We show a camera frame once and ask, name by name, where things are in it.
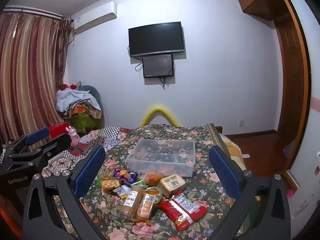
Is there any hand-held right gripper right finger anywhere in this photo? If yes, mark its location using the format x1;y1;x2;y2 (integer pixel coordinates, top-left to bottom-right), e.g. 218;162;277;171
209;145;292;240

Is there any pile of clothes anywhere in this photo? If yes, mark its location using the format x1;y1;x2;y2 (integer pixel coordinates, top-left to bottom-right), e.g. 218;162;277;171
56;87;103;119

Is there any small white snack packet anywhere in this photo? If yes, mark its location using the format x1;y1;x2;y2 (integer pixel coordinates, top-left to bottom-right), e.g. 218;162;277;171
111;185;130;199

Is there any clear plastic box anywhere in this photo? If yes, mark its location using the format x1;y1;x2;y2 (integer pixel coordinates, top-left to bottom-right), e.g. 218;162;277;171
126;139;195;177

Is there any yellow foam tube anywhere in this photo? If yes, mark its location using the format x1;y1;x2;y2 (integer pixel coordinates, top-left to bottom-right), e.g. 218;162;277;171
141;104;180;127

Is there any white air conditioner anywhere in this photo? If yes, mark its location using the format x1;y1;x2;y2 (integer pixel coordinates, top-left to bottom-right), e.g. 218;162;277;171
72;1;118;34

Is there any pink toy figure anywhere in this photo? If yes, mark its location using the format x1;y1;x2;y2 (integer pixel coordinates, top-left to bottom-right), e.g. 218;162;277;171
65;127;81;146

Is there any floral blanket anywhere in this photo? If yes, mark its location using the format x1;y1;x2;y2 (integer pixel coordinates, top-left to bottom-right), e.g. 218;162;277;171
50;124;250;240

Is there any clear biscuit packet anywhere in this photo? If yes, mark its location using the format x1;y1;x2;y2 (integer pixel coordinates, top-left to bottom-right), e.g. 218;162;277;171
135;192;157;222

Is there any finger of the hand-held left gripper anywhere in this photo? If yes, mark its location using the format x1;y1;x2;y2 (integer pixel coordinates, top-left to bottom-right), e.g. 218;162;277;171
7;133;72;171
4;127;50;161

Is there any green-edged clear snack packet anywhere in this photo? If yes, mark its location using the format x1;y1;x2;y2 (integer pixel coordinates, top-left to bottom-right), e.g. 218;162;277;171
96;170;122;194

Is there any green patterned cloth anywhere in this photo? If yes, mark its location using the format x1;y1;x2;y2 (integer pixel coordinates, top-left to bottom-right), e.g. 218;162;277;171
67;112;100;134

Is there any white label biscuit packet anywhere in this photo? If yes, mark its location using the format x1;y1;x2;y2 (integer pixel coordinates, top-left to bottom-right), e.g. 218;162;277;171
119;185;143;222

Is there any green snack packet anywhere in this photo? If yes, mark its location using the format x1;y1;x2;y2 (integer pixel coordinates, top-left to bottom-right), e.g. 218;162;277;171
144;186;164;204

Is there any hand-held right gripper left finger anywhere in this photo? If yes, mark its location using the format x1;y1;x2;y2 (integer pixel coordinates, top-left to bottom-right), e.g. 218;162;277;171
22;145;106;240

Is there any small black wall monitor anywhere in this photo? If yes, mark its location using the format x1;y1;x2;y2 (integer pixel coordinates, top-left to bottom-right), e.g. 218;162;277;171
142;54;175;78

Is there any orange bun bag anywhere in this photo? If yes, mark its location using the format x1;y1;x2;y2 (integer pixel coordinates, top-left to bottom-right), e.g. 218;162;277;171
140;171;165;187

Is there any green chair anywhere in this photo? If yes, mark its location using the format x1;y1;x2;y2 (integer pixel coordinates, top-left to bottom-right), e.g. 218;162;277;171
80;85;103;114

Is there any yellow bedding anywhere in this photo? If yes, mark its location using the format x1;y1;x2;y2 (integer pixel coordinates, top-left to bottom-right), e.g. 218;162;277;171
221;135;246;171

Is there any patchwork quilt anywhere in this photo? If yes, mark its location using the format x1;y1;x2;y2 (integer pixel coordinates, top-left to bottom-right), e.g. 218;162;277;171
42;126;132;178

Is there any brown wooden door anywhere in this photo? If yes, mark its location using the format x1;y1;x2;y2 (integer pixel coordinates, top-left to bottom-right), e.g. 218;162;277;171
274;0;313;180

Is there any curtain rail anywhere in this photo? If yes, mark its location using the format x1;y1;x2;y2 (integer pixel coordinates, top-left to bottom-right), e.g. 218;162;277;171
3;6;63;20

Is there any brown cake packet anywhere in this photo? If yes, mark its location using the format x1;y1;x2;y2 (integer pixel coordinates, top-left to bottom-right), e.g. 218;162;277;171
159;174;187;198

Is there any red snack packet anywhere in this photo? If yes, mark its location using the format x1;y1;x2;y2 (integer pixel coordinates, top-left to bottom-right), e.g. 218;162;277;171
157;191;209;232

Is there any striped brown curtain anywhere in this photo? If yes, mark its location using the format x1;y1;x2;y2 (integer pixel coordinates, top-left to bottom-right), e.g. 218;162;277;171
0;12;72;141

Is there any black monitor cable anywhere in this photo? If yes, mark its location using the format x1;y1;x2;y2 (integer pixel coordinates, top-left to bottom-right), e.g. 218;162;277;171
159;77;171;90

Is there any blue cracker packet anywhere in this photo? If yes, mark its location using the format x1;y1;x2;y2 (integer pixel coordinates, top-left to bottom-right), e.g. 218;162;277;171
112;169;137;183

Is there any red box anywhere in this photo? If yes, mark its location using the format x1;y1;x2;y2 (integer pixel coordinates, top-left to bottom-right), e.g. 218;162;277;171
47;122;70;138

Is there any black wall television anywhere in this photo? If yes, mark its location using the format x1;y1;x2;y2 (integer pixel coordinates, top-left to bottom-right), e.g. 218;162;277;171
128;22;186;57

